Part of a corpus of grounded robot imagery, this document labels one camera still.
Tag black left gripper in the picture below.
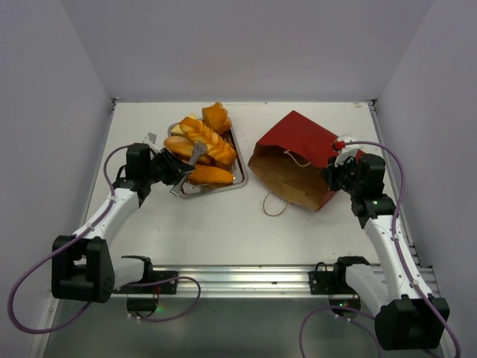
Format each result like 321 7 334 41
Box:
144 148 195 186

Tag oval fake bread roll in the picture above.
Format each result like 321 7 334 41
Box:
163 136 195 159

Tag triangular fake sandwich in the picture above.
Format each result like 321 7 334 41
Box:
169 123 185 136

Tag long fake baguette bread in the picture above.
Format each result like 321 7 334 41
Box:
188 164 234 184

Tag metal kitchen tongs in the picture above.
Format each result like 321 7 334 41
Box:
170 142 207 197

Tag braided fake bread loaf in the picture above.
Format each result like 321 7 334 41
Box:
179 117 236 166

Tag red brown paper bag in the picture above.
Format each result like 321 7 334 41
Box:
248 110 338 212

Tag orange fake bread loaf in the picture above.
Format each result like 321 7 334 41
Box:
202 102 232 135

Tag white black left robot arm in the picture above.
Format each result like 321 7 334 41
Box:
51 143 195 303

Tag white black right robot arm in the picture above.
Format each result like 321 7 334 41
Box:
323 149 450 351

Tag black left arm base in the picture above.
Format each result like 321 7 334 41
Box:
113 255 178 318

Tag stainless steel tray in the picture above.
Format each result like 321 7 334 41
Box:
164 123 248 198

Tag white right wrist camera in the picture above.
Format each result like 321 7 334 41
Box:
332 134 360 167

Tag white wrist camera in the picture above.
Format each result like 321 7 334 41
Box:
332 134 360 167
142 132 157 146

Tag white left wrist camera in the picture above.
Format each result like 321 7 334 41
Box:
142 132 157 146

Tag aluminium corner frame rail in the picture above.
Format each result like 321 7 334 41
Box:
111 98 121 113

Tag aluminium front mounting rail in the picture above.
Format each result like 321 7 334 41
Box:
111 263 440 299

